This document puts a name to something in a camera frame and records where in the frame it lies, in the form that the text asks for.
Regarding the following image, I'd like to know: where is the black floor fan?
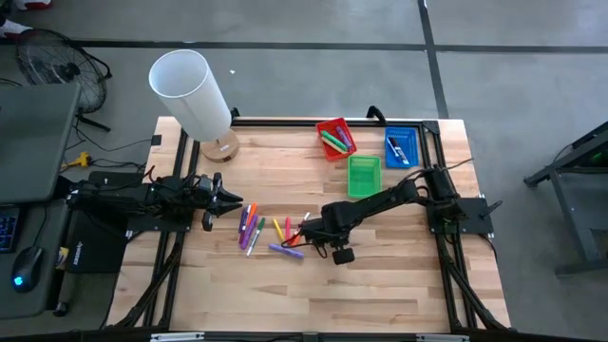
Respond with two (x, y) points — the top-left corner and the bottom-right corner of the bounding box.
(13, 28), (113, 133)

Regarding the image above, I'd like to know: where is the red plastic basket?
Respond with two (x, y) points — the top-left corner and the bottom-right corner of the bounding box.
(314, 117), (358, 162)

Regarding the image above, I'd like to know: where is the black aluminium rig frame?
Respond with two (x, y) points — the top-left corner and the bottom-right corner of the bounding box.
(102, 106), (512, 342)

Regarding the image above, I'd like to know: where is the blue plastic basket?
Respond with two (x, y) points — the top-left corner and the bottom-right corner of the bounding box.
(383, 125), (420, 169)

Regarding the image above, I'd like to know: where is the black metal cart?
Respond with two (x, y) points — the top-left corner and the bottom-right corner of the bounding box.
(522, 121), (608, 276)

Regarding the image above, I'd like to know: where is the grey side desk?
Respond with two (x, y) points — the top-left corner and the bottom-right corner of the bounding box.
(0, 199), (72, 319)

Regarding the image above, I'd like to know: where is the dark grey panel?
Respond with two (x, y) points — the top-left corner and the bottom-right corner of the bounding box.
(0, 83), (81, 204)

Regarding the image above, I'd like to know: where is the lavender highlighter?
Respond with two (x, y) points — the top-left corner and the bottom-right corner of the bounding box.
(334, 124), (354, 151)
(268, 242), (306, 260)

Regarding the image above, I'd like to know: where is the white lamp wooden base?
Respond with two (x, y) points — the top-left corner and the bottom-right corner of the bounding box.
(148, 48), (241, 164)

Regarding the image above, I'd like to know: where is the light green highlighter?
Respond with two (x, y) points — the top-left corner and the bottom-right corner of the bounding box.
(320, 137), (347, 155)

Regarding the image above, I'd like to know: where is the silver metal bar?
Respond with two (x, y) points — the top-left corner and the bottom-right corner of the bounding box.
(150, 332), (205, 342)
(416, 333), (469, 342)

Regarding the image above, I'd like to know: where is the green plastic basket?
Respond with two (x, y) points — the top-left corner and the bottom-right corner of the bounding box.
(347, 155), (384, 200)

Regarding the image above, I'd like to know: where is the yellow power plug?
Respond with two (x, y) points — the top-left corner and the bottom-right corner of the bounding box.
(66, 151), (94, 170)

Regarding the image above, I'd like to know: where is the small yellow card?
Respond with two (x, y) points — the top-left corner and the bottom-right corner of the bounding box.
(55, 245), (71, 271)

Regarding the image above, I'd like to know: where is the black computer mouse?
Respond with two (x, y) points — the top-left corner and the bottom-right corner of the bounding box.
(9, 245), (45, 294)

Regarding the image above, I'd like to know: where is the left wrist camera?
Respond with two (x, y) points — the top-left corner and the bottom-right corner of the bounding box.
(195, 173), (215, 195)

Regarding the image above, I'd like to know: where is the black keyboard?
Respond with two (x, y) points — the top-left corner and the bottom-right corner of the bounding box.
(0, 203), (23, 254)

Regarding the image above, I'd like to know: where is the red Expo whiteboard marker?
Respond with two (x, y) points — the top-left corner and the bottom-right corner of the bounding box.
(293, 211), (312, 238)

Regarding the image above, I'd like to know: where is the green Expo whiteboard marker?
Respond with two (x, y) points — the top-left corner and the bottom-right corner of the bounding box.
(244, 217), (266, 257)

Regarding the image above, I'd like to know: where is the black Expo whiteboard marker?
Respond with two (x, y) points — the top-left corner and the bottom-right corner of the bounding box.
(391, 138), (410, 166)

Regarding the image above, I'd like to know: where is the person's shoe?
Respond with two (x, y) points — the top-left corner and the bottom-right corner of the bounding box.
(13, 0), (53, 11)
(0, 17), (33, 39)

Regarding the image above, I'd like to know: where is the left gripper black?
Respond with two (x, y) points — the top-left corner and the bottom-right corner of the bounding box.
(189, 171), (245, 232)

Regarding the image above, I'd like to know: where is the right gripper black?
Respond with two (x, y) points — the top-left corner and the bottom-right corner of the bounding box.
(286, 216), (356, 266)

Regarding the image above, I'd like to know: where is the purple highlighter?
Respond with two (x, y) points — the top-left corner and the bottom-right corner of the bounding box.
(239, 214), (260, 251)

